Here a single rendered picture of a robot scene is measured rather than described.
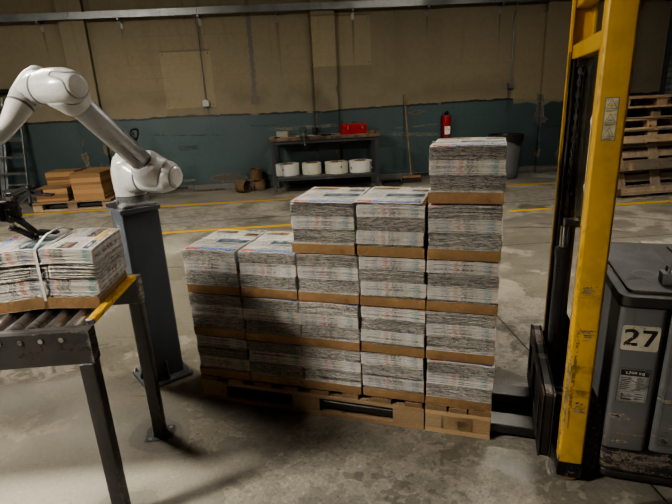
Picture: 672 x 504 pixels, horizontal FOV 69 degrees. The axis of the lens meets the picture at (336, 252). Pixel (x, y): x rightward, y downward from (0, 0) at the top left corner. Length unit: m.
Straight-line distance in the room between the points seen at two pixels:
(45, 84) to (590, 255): 2.05
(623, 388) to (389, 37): 7.65
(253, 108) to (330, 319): 6.93
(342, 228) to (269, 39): 7.02
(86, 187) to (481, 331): 7.23
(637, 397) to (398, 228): 1.07
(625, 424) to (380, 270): 1.08
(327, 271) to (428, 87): 7.20
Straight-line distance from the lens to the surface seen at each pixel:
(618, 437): 2.23
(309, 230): 2.12
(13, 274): 2.03
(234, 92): 8.91
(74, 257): 1.91
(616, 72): 1.77
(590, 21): 2.51
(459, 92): 9.27
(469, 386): 2.28
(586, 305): 1.91
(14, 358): 1.94
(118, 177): 2.67
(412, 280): 2.08
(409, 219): 2.00
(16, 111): 2.31
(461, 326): 2.13
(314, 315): 2.25
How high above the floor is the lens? 1.48
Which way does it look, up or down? 18 degrees down
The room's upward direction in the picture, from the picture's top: 3 degrees counter-clockwise
